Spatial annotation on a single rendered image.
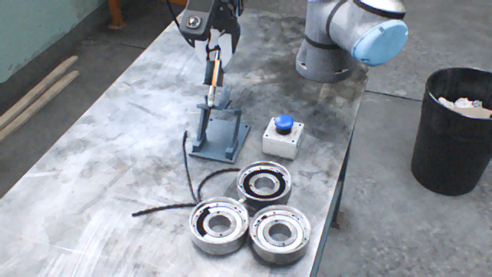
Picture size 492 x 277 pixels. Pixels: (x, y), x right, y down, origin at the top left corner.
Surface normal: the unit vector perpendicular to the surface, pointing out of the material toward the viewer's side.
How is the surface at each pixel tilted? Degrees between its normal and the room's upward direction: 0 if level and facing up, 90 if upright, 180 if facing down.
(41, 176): 0
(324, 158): 0
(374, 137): 0
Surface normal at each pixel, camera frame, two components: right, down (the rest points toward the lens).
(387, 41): 0.44, 0.68
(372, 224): 0.00, -0.76
